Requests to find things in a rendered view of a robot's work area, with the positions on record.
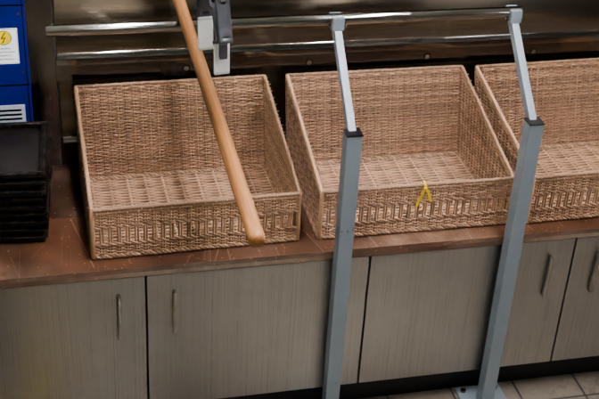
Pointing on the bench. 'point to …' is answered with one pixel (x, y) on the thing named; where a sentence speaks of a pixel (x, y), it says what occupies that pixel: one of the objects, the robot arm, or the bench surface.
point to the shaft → (216, 115)
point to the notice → (9, 46)
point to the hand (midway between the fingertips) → (213, 52)
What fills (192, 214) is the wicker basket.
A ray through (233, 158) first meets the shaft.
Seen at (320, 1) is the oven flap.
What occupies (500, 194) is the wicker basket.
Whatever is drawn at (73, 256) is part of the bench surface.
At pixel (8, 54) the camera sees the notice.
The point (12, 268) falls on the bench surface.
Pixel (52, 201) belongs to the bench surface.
